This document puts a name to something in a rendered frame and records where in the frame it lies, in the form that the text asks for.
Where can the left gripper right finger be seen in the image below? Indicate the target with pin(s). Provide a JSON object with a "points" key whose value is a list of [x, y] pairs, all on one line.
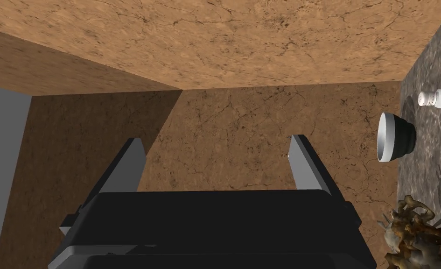
{"points": [[308, 168]]}

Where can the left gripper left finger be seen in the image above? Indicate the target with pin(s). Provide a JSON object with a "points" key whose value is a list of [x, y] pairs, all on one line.
{"points": [[125, 170]]}

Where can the black and white bowl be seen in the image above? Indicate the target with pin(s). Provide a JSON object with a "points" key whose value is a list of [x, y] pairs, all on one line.
{"points": [[394, 137]]}

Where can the brown gnarled root figure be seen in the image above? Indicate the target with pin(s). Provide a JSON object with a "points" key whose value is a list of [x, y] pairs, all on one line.
{"points": [[414, 235]]}

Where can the white bottle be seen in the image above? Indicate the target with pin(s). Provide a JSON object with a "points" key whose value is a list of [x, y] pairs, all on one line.
{"points": [[437, 99]]}

